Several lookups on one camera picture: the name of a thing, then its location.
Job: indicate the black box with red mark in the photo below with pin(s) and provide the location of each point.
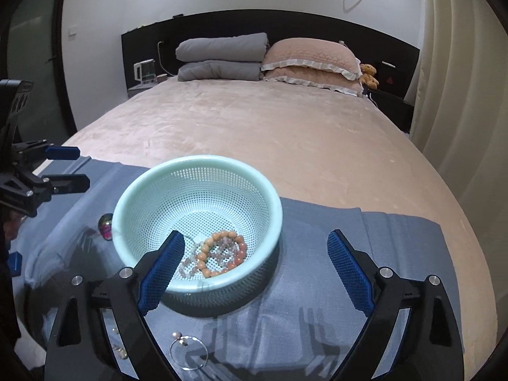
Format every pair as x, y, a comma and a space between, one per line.
391, 79

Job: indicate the white wall switch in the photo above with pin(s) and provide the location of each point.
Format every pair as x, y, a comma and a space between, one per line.
72, 31

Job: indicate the pink ruffled pillow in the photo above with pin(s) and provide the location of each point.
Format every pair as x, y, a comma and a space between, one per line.
309, 53
313, 79

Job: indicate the small blue box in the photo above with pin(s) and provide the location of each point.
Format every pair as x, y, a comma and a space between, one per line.
14, 264

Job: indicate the brown teddy bear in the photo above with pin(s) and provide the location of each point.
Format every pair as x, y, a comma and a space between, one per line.
369, 75

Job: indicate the black nightstand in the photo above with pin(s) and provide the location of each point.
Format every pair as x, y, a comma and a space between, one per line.
393, 107

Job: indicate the iridescent glass bead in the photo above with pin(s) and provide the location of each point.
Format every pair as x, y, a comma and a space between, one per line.
106, 227

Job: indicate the small gold earrings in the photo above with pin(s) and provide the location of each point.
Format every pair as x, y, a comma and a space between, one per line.
120, 350

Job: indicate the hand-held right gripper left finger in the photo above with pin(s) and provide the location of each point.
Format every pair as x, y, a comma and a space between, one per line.
163, 273

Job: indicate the cream curtain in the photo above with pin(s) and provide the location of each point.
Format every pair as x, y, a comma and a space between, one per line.
460, 67

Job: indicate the silver bangle with charm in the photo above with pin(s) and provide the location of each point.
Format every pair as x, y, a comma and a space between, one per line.
171, 351

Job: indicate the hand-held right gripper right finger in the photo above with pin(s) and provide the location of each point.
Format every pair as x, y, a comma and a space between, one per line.
351, 274

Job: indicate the black headboard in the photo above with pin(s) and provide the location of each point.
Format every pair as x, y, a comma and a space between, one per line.
309, 27

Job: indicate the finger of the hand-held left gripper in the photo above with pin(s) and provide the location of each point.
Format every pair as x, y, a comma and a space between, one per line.
70, 184
62, 152

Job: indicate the dark glass door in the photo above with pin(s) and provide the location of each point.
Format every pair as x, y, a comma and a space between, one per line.
35, 67

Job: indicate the blue grey cloth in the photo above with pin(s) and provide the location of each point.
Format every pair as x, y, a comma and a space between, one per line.
309, 246

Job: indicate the mint green plastic basket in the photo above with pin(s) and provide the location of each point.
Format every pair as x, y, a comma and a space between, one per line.
198, 190

